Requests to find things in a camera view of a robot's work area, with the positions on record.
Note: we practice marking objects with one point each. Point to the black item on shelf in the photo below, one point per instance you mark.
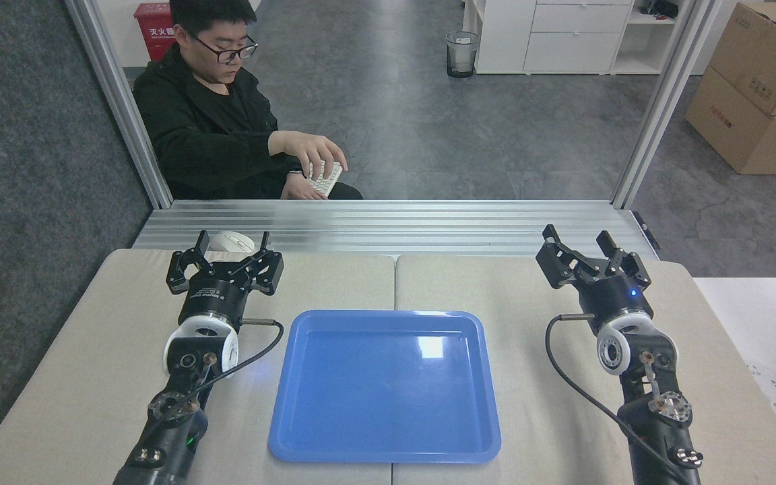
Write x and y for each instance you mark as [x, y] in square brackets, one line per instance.
[661, 8]

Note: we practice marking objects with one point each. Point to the blue plastic tray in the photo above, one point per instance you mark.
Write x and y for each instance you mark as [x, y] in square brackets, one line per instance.
[388, 397]

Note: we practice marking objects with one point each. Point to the silver aluminium post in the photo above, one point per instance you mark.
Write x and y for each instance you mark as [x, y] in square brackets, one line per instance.
[118, 101]
[664, 101]

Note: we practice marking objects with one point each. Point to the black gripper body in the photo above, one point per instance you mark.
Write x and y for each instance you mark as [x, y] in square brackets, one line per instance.
[214, 296]
[613, 296]

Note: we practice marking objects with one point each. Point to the black end bracket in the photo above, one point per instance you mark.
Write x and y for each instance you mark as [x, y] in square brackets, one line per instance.
[647, 230]

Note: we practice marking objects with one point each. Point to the grey mesh waste bin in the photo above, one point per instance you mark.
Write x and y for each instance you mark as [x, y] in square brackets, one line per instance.
[462, 54]

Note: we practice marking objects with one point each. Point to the white power strip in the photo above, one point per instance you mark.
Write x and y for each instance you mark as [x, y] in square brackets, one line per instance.
[775, 391]

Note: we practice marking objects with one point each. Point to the white computer mouse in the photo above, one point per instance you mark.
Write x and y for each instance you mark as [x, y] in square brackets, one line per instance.
[232, 241]

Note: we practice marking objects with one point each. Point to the person's left hand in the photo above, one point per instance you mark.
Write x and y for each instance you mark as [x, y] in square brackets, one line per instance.
[299, 188]

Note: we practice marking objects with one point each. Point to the black glasses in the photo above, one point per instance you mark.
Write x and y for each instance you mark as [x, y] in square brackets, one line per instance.
[230, 52]

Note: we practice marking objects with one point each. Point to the white cabinet with drawers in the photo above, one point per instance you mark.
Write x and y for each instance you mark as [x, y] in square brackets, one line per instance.
[563, 40]

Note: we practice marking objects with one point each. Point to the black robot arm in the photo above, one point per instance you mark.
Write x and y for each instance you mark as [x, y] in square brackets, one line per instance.
[657, 438]
[179, 431]

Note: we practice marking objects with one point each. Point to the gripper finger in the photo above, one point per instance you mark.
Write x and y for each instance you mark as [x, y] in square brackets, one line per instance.
[272, 273]
[553, 263]
[634, 266]
[176, 273]

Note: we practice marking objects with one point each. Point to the person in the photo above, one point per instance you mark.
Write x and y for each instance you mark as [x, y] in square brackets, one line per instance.
[199, 128]

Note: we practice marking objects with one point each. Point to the red fire extinguisher box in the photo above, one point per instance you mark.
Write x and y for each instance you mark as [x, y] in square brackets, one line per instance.
[152, 30]

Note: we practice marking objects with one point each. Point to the white keyboard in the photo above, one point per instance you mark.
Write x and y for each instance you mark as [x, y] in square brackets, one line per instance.
[329, 176]

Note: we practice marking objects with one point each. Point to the beige table pad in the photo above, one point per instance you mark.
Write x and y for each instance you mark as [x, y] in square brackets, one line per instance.
[91, 377]
[543, 431]

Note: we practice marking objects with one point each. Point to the cardboard box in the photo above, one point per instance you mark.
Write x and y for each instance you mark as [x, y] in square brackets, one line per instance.
[765, 54]
[745, 135]

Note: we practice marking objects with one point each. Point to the person's right hand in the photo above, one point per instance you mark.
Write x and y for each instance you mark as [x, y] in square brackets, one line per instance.
[310, 149]

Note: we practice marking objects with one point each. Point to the white side table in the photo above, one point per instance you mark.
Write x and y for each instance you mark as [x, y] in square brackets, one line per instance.
[758, 323]

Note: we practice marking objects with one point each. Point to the ribbed aluminium platform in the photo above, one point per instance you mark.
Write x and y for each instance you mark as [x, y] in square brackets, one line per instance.
[395, 225]

